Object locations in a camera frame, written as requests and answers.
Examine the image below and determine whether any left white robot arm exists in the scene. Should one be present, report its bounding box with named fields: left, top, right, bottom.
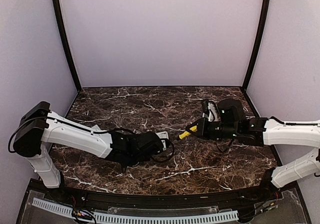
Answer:
left=8, top=101, right=170, bottom=202

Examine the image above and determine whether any black front rail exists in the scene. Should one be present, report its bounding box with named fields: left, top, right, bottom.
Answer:
left=64, top=186, right=281, bottom=209

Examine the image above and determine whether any right black frame post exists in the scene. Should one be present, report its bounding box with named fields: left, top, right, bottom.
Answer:
left=242, top=0, right=270, bottom=92

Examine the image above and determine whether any large white remote control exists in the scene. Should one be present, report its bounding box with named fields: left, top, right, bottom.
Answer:
left=156, top=131, right=169, bottom=139

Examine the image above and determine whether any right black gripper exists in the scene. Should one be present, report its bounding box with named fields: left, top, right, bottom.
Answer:
left=186, top=117, right=239, bottom=141

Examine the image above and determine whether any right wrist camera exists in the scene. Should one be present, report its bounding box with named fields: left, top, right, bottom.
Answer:
left=201, top=99, right=219, bottom=122

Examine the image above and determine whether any white battery cover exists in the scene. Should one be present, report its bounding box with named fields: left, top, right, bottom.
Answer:
left=92, top=125, right=101, bottom=131

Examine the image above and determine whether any black frame post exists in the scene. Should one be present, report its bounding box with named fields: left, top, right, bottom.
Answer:
left=242, top=0, right=270, bottom=92
left=52, top=0, right=82, bottom=92

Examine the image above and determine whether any yellow handled screwdriver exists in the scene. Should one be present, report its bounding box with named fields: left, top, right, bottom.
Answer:
left=176, top=131, right=195, bottom=141

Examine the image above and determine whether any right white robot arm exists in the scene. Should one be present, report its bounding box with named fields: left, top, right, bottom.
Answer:
left=178, top=98, right=320, bottom=201

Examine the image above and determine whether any left black frame post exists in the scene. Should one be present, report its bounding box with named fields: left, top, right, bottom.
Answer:
left=52, top=0, right=82, bottom=92

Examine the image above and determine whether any white slotted cable duct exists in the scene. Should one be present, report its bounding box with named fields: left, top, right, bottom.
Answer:
left=32, top=198, right=239, bottom=224

